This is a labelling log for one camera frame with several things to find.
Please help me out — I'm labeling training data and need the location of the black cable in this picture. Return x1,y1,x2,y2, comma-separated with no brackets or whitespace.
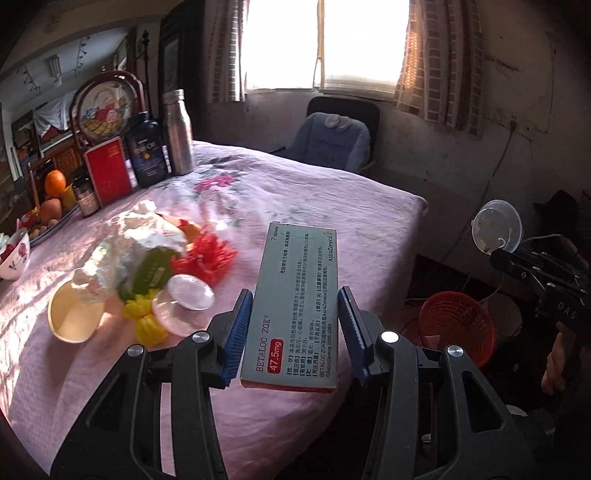
454,126,516,261

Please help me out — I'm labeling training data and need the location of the window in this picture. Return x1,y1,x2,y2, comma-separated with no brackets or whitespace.
240,0,413,96

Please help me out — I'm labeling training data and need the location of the dark blue supplement bottle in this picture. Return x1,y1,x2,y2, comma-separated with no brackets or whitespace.
125,112,168,188

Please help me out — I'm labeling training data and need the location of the brick pattern curtain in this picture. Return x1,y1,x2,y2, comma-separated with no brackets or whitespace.
392,0,486,131
206,0,253,105

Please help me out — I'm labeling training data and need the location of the cream paper bowl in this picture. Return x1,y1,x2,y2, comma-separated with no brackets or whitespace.
47,281,110,343

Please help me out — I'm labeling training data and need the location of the person's right hand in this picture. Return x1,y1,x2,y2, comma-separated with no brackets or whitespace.
541,323,571,394

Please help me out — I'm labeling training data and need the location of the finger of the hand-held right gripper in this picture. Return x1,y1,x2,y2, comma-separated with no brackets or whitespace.
517,235,591,278
490,248,579,297

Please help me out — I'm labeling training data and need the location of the white plastic wrapper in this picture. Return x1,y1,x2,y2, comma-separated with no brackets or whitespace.
73,200,188,302

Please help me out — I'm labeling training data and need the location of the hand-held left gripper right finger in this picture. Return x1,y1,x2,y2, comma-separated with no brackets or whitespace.
337,286,527,480

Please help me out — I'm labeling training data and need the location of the black hat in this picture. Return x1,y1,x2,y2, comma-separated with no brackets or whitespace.
533,189,581,241

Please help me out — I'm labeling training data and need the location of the yellow crinkled wrapper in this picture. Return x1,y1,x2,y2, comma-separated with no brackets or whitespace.
133,314,170,348
123,291,160,320

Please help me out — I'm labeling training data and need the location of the blue chair cushion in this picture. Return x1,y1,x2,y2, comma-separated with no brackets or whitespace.
289,112,372,174

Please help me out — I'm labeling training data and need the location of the dark wooden wardrobe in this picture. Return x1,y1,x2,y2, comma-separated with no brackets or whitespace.
158,0,209,139

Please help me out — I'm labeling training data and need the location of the blue-rimmed fruit tray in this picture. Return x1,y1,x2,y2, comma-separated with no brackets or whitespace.
27,203,82,246

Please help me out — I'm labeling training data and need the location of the red box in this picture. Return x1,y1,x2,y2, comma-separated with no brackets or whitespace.
83,137,135,208

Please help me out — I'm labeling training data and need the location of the round decorative flower plate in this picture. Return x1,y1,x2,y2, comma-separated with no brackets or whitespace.
69,70,147,151

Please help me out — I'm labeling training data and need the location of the grey medicine box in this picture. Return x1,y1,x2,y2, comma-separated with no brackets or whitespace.
240,222,341,394

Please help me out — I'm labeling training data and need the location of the red plastic basket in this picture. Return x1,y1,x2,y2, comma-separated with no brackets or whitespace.
418,292,496,368

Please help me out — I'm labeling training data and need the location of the apple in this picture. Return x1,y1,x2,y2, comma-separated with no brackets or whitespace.
39,198,64,225

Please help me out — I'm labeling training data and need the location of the black office chair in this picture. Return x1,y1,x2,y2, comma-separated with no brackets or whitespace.
276,95,380,175

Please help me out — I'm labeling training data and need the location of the green packet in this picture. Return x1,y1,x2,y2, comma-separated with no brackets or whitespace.
117,250,177,302

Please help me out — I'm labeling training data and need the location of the steel water bottle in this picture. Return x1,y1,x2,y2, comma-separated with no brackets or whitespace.
160,89,195,176

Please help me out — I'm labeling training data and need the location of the clear plastic lid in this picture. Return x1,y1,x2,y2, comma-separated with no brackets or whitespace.
167,273,217,311
471,199,524,256

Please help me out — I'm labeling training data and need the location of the small brown bottle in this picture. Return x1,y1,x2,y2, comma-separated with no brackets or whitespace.
71,177,100,219

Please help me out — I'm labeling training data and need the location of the orange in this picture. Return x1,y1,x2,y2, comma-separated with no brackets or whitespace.
44,169,68,199

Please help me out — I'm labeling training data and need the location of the floral ceramic bowl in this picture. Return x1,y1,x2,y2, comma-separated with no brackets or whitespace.
0,228,32,282

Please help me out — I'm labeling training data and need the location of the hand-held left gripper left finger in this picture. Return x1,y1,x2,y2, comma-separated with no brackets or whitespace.
50,288,254,480

